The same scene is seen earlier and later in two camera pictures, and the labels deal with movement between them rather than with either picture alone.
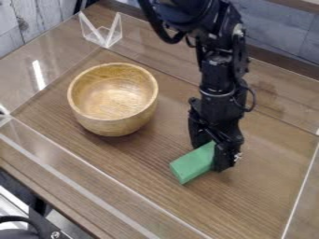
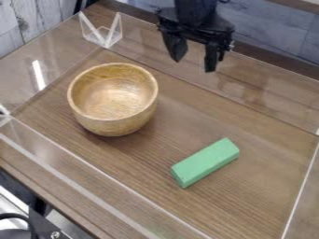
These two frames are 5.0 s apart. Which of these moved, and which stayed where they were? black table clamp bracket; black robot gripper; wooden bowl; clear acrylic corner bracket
Moved: black robot gripper
Stayed: wooden bowl; black table clamp bracket; clear acrylic corner bracket
